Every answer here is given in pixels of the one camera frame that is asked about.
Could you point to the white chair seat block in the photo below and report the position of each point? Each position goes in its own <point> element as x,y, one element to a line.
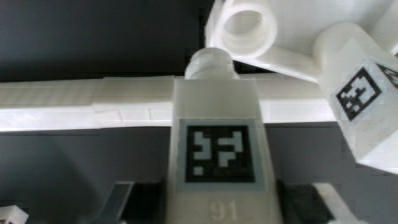
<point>267,30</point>

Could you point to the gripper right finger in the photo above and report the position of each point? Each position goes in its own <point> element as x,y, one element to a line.
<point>313,205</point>

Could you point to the white chair leg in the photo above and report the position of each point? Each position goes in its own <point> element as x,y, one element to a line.
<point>360,85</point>
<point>221,180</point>

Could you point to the white front rail barrier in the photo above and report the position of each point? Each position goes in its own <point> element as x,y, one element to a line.
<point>129,102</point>

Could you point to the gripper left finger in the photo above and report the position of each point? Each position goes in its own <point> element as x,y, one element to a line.
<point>114,205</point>

